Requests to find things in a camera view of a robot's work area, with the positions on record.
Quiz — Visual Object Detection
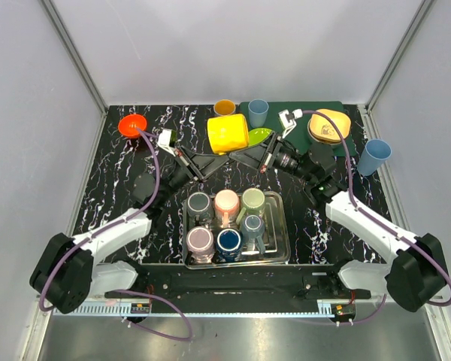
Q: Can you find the light blue cup on mat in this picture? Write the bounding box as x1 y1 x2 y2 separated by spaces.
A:
248 99 269 128

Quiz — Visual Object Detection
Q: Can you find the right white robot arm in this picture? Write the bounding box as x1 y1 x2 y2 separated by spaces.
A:
229 133 451 312

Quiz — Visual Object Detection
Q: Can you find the yellow ribbed mug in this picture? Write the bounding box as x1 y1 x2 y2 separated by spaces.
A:
207 114 250 155

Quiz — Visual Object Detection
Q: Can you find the pink orange mug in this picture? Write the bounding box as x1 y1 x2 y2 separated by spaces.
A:
213 189 241 228

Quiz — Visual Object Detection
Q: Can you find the blue grey mug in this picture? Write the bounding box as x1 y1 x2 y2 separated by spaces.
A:
240 214 265 254

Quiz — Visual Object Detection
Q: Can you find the orange red bowl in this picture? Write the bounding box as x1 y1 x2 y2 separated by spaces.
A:
118 114 147 139

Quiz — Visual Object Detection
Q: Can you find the lime green plate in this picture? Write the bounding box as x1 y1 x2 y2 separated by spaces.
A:
247 127 274 147

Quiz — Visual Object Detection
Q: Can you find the light blue patterned mug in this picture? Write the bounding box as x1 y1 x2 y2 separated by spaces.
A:
213 99 236 117

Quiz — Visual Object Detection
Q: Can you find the yellow square bowl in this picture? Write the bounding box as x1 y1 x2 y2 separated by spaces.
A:
308 108 352 144

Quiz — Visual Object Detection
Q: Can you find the light green mug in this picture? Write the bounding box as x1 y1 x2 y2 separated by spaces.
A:
236 188 265 224

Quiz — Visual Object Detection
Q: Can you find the navy blue mug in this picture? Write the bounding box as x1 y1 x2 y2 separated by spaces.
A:
216 228 243 262

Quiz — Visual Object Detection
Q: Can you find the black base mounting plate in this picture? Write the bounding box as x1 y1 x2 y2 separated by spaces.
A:
104 262 373 315

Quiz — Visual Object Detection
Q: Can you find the dark grey mug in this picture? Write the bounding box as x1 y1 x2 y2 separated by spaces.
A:
186 192 214 223

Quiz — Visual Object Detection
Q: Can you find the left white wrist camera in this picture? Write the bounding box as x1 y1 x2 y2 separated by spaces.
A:
157 129 177 150

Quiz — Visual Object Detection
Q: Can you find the mauve pink mug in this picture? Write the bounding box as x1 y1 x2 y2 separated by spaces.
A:
186 226 215 263

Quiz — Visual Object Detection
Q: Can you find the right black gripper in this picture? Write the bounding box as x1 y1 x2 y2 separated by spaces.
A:
229 132 314 184

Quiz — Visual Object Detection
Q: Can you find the front aluminium rail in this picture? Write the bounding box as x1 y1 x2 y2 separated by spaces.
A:
35 289 444 319

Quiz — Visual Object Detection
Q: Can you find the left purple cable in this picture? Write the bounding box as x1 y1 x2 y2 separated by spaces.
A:
37 126 193 342

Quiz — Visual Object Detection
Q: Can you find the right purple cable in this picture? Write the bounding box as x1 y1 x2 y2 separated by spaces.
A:
300 108 451 326

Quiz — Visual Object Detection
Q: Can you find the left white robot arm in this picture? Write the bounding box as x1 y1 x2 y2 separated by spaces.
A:
29 147 229 314

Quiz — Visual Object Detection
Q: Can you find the right aluminium frame post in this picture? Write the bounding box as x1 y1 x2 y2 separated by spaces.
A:
365 0 437 112

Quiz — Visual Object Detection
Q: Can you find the silver metal tray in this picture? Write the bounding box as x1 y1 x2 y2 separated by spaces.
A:
182 191 291 269

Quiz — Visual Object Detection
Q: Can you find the dark green mat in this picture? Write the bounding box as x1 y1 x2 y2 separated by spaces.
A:
239 100 357 159

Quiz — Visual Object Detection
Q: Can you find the left aluminium frame post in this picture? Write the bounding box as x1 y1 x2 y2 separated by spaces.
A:
39 0 108 112

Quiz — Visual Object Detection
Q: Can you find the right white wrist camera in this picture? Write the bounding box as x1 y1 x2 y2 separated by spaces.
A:
278 109 304 139

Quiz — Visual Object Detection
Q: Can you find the purple cable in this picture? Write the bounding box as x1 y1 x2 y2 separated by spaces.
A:
300 108 451 326
37 126 193 342

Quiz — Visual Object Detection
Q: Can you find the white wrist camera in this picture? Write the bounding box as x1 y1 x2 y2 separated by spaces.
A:
157 129 177 150
278 109 304 139

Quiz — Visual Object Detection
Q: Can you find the light blue cup right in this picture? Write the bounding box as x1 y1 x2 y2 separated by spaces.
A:
356 139 392 176

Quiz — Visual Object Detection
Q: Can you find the aluminium frame post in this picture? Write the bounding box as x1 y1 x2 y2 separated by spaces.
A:
39 0 108 112
365 0 437 112

